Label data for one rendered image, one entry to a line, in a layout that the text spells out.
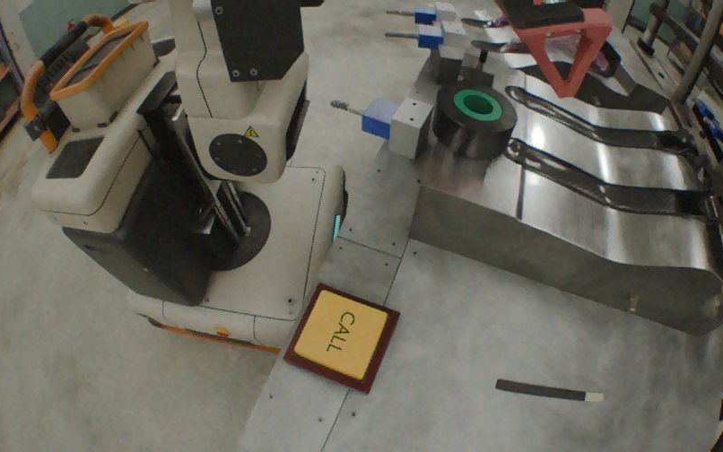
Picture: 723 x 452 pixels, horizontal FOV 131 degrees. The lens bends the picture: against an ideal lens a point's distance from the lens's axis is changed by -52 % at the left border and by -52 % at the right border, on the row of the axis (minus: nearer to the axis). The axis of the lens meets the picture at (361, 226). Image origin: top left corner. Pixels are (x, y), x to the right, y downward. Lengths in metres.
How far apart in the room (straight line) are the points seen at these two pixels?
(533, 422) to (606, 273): 0.16
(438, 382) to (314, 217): 0.76
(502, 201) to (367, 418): 0.22
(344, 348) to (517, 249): 0.18
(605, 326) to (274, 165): 0.53
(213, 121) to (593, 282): 0.54
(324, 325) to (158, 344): 1.11
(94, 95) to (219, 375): 0.94
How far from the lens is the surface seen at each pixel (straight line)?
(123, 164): 0.63
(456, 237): 0.33
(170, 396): 1.29
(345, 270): 0.33
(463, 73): 0.45
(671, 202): 0.42
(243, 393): 1.17
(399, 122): 0.39
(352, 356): 0.27
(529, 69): 0.57
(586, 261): 0.34
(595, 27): 0.21
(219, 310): 0.94
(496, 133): 0.30
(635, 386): 0.45
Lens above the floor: 1.11
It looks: 59 degrees down
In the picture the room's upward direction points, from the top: 1 degrees clockwise
